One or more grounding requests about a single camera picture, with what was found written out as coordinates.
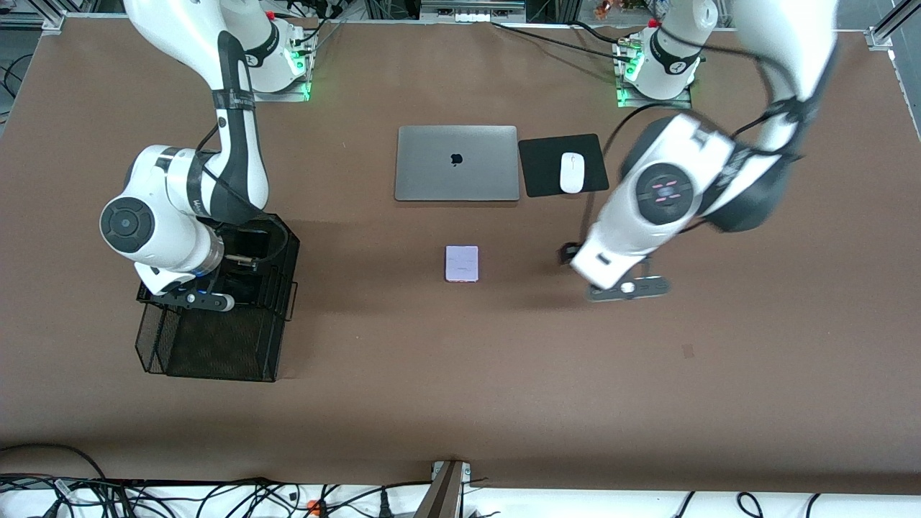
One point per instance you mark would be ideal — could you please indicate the black mouse pad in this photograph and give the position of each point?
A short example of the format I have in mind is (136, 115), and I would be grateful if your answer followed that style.
(540, 173)

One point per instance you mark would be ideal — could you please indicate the white computer mouse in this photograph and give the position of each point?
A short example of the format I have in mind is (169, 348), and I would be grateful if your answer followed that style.
(572, 176)

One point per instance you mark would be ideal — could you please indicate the aluminium corner bracket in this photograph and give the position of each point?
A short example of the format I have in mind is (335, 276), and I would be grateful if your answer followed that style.
(879, 37)
(54, 23)

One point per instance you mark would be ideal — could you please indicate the silver closed laptop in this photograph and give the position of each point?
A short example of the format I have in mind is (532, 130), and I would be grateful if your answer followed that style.
(432, 173)

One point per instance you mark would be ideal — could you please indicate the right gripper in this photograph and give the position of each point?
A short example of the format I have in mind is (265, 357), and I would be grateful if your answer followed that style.
(243, 253)

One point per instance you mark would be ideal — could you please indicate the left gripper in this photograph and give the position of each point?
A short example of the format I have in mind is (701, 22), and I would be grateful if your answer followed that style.
(567, 253)

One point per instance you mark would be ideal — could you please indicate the lilac flip phone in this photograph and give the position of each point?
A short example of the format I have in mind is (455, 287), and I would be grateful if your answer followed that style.
(461, 265)

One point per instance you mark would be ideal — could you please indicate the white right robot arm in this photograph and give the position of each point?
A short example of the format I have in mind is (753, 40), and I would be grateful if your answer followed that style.
(158, 216)

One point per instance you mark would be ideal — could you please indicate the aluminium profile table leg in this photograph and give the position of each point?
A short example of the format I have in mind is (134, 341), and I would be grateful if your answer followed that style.
(442, 496)

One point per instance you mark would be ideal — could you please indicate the white power strip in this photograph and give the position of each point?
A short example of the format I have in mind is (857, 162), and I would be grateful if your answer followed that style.
(471, 11)

